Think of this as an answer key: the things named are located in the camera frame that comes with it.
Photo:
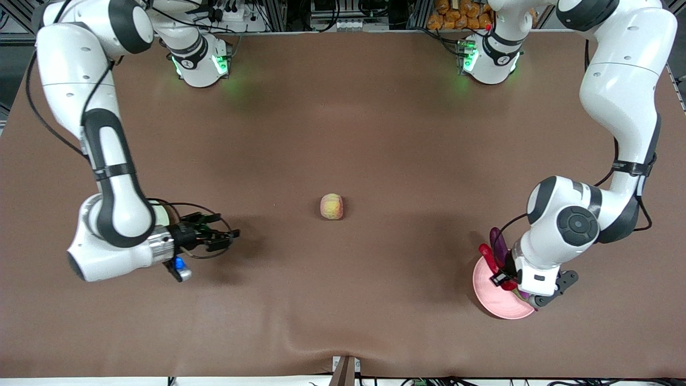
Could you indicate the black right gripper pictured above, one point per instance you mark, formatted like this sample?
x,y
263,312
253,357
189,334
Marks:
x,y
185,235

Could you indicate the red chili pepper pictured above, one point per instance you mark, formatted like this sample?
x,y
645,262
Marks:
x,y
486,254

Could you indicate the purple eggplant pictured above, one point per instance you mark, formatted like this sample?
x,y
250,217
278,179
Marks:
x,y
498,244

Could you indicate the yellow pink peach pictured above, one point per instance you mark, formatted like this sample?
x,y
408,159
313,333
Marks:
x,y
332,207

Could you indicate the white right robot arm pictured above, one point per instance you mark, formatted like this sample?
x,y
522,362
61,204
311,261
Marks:
x,y
64,69

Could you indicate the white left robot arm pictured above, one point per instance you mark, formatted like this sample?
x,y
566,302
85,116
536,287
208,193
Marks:
x,y
621,80

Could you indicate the pink round plate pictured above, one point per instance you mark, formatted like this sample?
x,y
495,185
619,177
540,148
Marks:
x,y
498,305

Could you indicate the pale green round plate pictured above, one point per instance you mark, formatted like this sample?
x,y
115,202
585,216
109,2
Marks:
x,y
161,213

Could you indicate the brown table cloth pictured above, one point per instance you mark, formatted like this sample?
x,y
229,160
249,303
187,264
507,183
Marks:
x,y
343,107

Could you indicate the white power strip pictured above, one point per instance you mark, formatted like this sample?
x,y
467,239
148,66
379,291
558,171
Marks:
x,y
233,12

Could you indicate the grey control box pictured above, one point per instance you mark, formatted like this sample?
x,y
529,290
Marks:
x,y
348,16

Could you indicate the orange produce pile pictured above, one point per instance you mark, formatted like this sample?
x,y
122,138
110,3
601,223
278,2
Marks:
x,y
455,13

